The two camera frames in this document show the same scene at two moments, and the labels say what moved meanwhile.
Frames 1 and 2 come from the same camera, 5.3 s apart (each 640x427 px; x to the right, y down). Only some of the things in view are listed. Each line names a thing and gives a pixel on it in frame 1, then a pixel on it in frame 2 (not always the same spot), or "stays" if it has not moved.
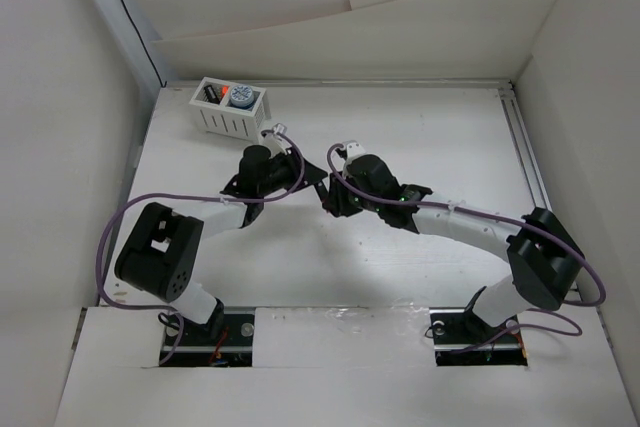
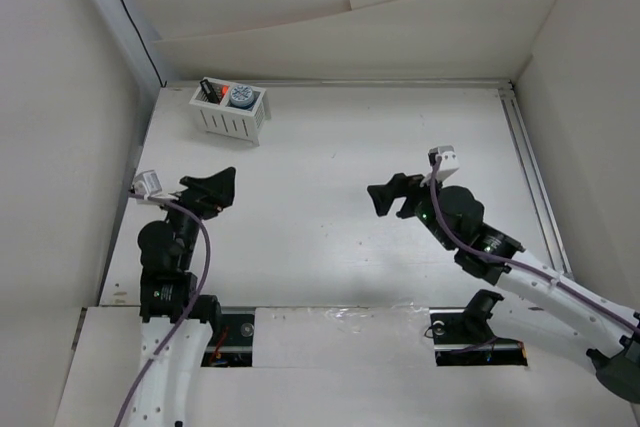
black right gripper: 337,205 -> 399,185
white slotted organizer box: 232,109 stays
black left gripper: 291,161 -> 217,189
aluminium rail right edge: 511,103 stays
